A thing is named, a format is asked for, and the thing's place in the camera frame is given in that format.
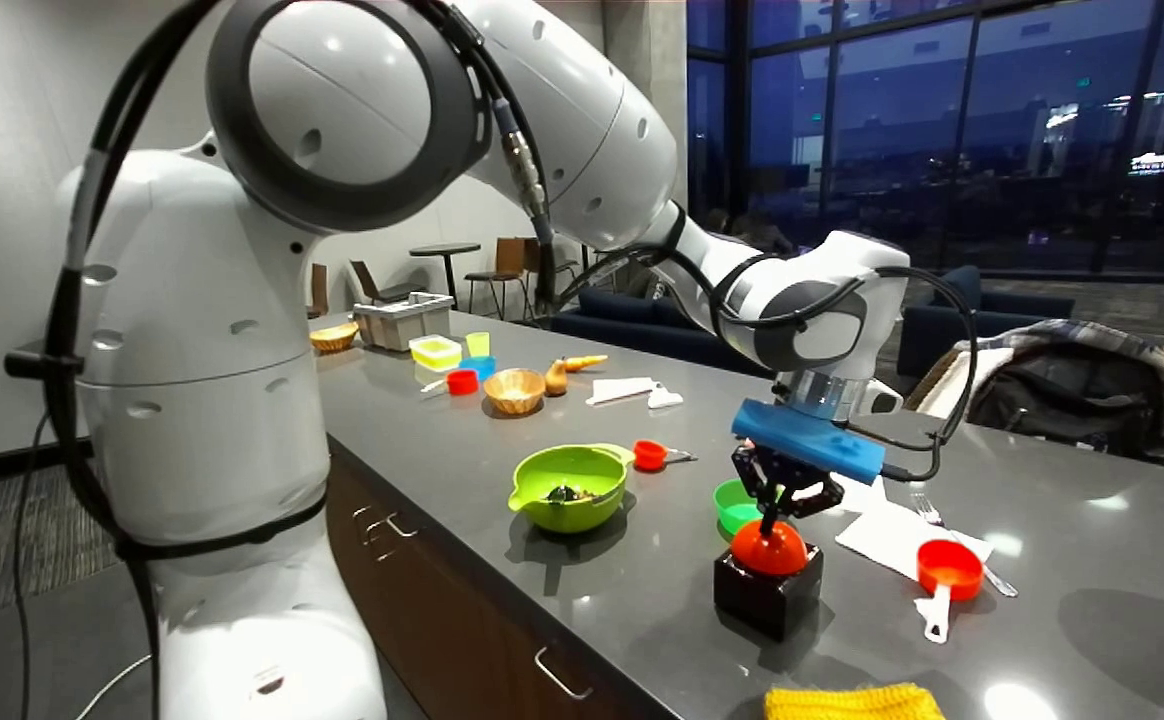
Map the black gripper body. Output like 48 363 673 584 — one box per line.
737 444 850 523

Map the small green plastic cup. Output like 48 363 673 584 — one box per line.
713 476 768 545

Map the large white paper napkin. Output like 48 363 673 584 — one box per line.
831 496 1018 592

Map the small red measuring cup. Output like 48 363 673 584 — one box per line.
629 435 698 476

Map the folded white paper sheet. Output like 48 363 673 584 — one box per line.
584 370 661 409

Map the lime green mixing bowl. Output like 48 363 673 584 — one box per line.
503 440 641 539

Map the navy blue sofa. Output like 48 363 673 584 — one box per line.
545 284 771 376

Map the wooden scoop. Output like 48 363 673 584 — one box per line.
540 354 579 398

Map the navy blue armchair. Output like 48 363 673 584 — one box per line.
893 258 1080 378

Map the woven wooden bowl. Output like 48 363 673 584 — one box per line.
481 363 552 425

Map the grey black backpack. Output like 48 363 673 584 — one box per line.
905 315 1164 476

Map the wooden counter cabinet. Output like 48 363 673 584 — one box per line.
316 440 678 720

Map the wooden cafe chair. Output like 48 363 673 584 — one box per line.
465 230 545 325

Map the yellow plastic container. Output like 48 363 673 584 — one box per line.
403 333 467 376

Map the round cafe table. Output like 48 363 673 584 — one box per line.
403 240 485 305

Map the metal tin container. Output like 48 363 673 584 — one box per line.
353 293 460 354

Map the tan bread basket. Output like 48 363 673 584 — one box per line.
303 320 363 360

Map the blue wrist camera box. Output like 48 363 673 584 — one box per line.
727 395 889 486

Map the red white-handled measuring cup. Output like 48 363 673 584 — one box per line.
912 534 993 647

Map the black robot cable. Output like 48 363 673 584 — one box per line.
0 0 982 581

